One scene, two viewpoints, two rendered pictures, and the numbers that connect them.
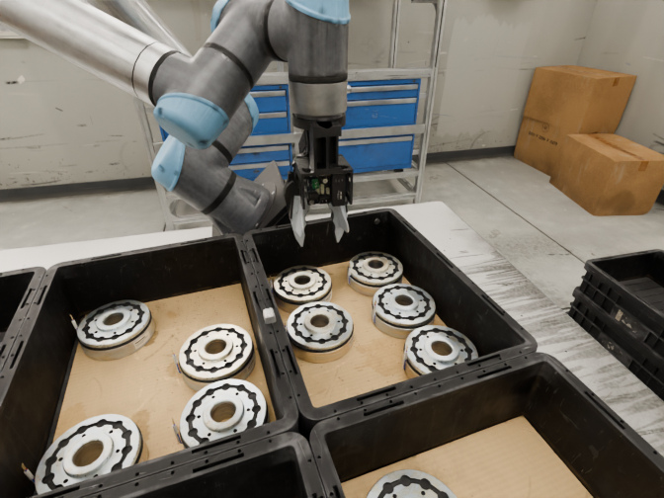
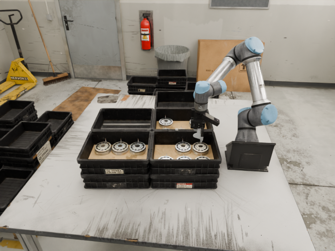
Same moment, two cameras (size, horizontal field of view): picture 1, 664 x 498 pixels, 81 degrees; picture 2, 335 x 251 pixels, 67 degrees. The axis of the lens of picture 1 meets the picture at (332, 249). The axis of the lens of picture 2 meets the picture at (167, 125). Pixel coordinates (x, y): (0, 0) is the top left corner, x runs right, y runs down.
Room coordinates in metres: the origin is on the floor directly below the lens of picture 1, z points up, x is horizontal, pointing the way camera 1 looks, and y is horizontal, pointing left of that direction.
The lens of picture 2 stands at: (0.78, -1.20, 1.83)
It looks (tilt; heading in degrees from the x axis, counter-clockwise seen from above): 33 degrees down; 110
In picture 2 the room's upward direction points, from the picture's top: straight up
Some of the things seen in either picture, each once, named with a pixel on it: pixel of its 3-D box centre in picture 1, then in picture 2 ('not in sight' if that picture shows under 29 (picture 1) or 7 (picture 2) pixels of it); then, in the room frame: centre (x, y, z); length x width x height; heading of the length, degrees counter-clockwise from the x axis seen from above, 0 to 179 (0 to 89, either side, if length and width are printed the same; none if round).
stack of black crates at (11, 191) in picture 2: not in sight; (7, 195); (-0.91, -0.33, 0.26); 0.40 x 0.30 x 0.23; 104
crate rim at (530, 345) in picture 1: (363, 284); (184, 145); (0.47, -0.05, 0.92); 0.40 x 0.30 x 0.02; 20
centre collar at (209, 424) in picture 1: (223, 412); not in sight; (0.29, 0.13, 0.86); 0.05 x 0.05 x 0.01
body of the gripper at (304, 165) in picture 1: (320, 159); (198, 117); (0.53, 0.02, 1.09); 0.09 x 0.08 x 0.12; 13
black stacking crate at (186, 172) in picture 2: (361, 309); (183, 152); (0.47, -0.05, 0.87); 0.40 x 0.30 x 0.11; 20
